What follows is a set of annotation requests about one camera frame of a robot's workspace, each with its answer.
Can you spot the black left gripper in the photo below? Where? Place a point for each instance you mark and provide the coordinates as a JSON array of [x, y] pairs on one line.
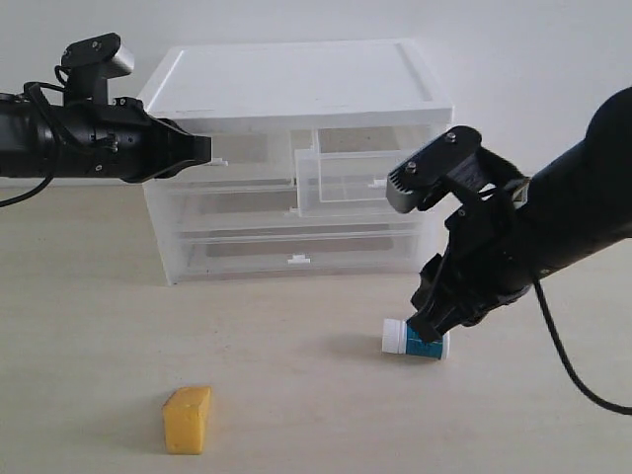
[[120, 141]]

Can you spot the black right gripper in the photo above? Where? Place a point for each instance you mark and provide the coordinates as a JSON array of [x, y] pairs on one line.
[[488, 263]]

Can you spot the white bottle teal label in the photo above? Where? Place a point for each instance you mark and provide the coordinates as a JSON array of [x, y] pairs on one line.
[[399, 339]]

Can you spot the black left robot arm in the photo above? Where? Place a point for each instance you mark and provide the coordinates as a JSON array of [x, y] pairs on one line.
[[19, 157]]

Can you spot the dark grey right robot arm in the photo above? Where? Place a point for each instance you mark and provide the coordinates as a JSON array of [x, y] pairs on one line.
[[583, 197]]

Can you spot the clear plastic storage box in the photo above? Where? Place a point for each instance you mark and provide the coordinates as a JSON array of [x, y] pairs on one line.
[[196, 210], [367, 248]]

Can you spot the white plastic drawer cabinet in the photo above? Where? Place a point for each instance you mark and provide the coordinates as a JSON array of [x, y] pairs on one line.
[[296, 87]]

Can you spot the yellow cheese wedge block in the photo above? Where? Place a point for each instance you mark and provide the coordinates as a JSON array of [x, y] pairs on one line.
[[185, 416]]

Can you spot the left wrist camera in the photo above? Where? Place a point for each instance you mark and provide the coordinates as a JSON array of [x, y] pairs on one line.
[[89, 64]]

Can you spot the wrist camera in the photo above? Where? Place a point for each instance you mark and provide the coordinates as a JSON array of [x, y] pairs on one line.
[[89, 64], [457, 163]]

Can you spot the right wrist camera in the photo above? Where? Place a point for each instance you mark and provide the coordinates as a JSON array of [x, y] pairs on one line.
[[457, 163]]

